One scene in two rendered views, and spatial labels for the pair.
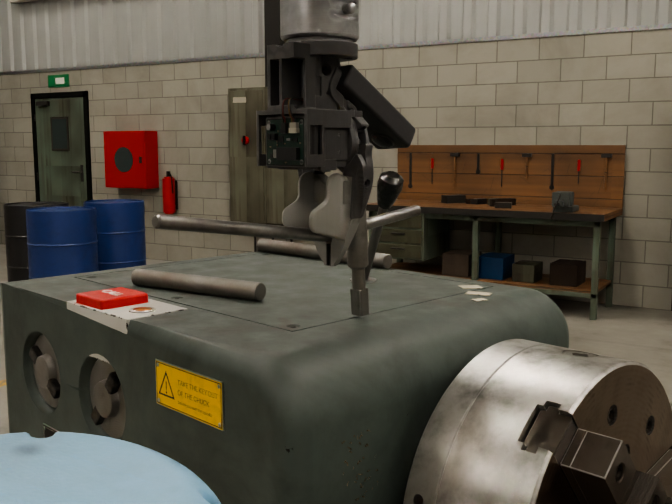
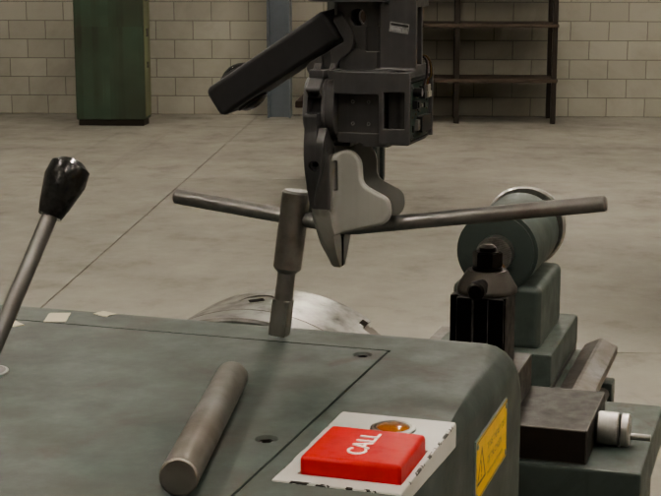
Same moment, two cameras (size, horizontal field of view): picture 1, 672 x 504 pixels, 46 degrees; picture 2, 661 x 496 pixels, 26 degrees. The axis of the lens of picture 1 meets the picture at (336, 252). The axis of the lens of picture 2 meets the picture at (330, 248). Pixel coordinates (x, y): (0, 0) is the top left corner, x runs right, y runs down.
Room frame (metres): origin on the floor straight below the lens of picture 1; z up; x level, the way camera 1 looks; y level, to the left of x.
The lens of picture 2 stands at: (1.26, 0.96, 1.54)
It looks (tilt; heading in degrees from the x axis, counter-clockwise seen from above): 11 degrees down; 243
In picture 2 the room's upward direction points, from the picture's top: straight up
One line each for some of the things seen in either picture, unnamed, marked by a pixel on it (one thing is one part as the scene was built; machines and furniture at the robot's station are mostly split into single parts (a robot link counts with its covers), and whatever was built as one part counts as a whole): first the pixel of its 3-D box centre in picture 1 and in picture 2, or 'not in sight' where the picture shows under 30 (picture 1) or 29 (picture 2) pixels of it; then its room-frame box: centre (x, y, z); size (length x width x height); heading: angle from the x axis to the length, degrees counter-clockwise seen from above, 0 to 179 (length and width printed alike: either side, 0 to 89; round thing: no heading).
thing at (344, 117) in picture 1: (314, 109); (365, 66); (0.76, 0.02, 1.47); 0.09 x 0.08 x 0.12; 135
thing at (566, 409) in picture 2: not in sight; (437, 411); (0.28, -0.64, 0.95); 0.43 x 0.18 x 0.04; 135
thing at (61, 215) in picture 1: (63, 258); not in sight; (6.82, 2.40, 0.44); 0.59 x 0.59 x 0.88
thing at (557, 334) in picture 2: not in sight; (510, 279); (-0.12, -1.07, 1.01); 0.30 x 0.20 x 0.29; 45
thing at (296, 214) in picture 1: (306, 219); (354, 210); (0.77, 0.03, 1.36); 0.06 x 0.03 x 0.09; 135
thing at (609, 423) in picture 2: not in sight; (623, 429); (0.11, -0.47, 0.95); 0.07 x 0.04 x 0.04; 135
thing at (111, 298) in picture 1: (112, 301); (364, 460); (0.88, 0.26, 1.26); 0.06 x 0.06 x 0.02; 45
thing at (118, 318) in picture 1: (126, 328); (369, 493); (0.87, 0.24, 1.23); 0.13 x 0.08 x 0.06; 45
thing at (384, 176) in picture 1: (388, 190); (64, 188); (0.96, -0.06, 1.38); 0.04 x 0.03 x 0.05; 45
